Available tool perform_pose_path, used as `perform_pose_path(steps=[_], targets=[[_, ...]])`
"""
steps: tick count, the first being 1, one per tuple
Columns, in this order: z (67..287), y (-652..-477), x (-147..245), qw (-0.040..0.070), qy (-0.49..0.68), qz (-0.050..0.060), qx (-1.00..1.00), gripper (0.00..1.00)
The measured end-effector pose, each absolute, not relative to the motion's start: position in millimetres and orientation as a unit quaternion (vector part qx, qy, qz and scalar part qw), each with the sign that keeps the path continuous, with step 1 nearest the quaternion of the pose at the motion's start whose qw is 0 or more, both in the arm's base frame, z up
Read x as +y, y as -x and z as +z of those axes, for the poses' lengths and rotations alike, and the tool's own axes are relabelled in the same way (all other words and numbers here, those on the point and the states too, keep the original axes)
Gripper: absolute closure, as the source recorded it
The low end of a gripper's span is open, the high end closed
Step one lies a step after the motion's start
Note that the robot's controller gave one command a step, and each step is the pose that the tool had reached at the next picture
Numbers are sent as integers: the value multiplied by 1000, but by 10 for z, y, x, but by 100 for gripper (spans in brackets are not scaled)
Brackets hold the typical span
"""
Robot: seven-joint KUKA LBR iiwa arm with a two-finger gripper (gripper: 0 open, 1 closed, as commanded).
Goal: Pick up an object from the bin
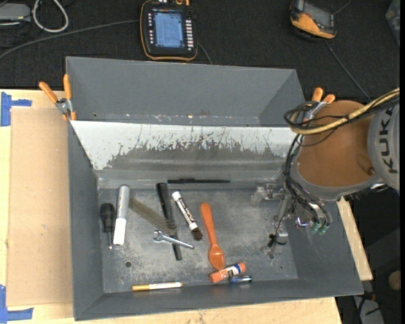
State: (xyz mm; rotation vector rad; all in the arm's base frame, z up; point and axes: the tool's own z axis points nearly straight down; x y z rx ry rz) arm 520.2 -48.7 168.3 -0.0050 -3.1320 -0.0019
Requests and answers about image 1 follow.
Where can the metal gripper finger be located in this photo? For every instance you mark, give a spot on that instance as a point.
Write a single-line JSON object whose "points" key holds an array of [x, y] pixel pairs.
{"points": [[265, 194], [276, 240]]}

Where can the orange and white glue stick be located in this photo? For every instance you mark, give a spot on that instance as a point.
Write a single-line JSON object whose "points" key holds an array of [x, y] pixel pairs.
{"points": [[226, 272]]}

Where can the orange plastic spoon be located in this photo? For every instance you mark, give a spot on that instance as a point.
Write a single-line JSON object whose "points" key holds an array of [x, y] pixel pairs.
{"points": [[209, 228]]}

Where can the thin black pen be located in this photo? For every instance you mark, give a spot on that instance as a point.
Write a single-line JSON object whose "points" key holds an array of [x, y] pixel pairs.
{"points": [[197, 181]]}

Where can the white marker with brown cap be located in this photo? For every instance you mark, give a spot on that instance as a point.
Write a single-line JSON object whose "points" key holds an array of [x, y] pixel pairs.
{"points": [[185, 211]]}

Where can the black comb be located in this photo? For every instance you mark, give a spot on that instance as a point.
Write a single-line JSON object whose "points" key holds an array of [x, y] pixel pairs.
{"points": [[165, 201]]}

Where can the silver wrench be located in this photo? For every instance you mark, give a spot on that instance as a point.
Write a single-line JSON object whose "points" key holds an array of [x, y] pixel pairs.
{"points": [[170, 239]]}

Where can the grey metal file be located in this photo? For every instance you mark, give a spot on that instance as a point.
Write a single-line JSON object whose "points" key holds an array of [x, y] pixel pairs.
{"points": [[148, 214]]}

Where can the gold and white marker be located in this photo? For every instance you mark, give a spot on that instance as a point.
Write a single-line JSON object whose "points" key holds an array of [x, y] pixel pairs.
{"points": [[157, 286]]}

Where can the grey metal bin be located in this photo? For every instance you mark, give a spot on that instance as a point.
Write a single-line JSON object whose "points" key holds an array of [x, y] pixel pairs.
{"points": [[175, 93]]}

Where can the silver and white marker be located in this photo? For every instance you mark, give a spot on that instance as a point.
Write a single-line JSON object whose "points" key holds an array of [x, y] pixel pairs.
{"points": [[122, 208]]}

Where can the brown cardboard board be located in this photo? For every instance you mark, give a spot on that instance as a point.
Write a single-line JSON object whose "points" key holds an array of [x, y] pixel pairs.
{"points": [[37, 197]]}

